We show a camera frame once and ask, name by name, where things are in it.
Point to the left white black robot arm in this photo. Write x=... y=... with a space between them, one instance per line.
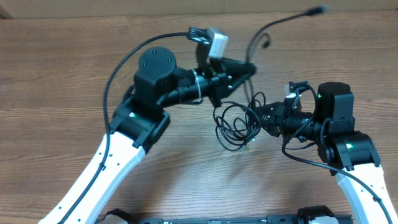
x=138 y=123

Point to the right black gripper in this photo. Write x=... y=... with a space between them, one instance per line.
x=278 y=112

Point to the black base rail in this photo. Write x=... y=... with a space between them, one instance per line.
x=306 y=215

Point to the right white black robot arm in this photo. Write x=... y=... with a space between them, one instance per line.
x=324 y=118

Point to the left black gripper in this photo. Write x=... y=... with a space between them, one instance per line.
x=215 y=73

